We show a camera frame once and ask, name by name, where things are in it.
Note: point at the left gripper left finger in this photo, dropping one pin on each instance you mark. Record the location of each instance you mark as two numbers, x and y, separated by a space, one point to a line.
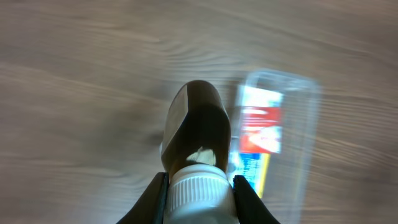
149 209

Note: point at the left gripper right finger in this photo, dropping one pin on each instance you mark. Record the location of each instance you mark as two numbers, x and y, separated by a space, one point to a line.
249 207

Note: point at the dark syrup bottle white cap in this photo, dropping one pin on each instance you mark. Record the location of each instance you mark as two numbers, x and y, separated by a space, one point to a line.
195 151

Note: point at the red white medicine box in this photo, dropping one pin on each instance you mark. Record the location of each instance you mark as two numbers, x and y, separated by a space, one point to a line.
261 130

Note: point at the blue yellow lozenge box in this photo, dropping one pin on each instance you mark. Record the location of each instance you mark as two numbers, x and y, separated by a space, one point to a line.
253 166

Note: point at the white blue plaster box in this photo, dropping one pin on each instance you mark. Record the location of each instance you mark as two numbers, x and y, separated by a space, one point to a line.
258 97

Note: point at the clear plastic container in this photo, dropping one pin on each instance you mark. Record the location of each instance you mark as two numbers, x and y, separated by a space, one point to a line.
286 178

